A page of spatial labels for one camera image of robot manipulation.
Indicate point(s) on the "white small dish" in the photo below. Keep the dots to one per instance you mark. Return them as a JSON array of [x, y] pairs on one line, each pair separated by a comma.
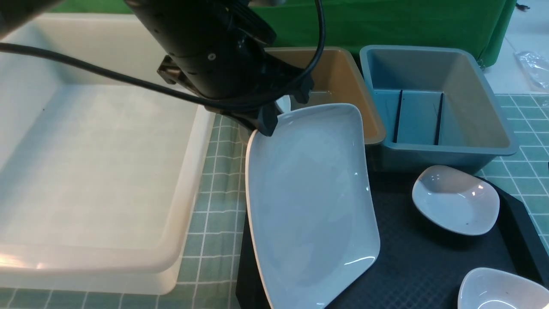
[[487, 288], [456, 201]]

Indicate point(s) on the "black plastic tray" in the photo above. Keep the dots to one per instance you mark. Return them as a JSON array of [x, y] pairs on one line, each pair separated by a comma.
[[420, 265]]

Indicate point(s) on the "white ceramic spoon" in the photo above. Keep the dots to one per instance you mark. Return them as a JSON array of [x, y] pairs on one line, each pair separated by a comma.
[[284, 104]]

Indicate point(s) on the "clear plastic bag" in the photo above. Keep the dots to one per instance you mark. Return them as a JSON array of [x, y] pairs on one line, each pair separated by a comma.
[[535, 68]]

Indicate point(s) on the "green checked tablecloth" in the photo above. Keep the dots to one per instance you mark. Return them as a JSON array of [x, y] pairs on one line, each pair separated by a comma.
[[207, 277]]

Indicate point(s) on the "large white rectangular plate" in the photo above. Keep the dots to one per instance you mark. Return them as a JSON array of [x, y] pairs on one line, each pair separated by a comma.
[[309, 205]]

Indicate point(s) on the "blue plastic bin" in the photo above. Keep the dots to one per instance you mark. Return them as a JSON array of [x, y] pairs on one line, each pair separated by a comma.
[[474, 130]]

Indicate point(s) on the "large white plastic bin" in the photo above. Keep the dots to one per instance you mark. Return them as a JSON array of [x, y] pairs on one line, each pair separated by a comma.
[[98, 180]]

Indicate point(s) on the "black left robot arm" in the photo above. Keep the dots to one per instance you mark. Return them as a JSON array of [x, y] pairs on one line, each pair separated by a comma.
[[106, 73]]

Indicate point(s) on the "brown plastic bin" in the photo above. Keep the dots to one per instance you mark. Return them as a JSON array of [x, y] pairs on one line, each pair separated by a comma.
[[340, 94]]

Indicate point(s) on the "green backdrop cloth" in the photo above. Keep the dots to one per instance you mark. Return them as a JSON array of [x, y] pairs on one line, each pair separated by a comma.
[[475, 26]]

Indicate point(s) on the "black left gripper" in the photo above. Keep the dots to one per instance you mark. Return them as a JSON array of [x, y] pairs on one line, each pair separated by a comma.
[[216, 49]]

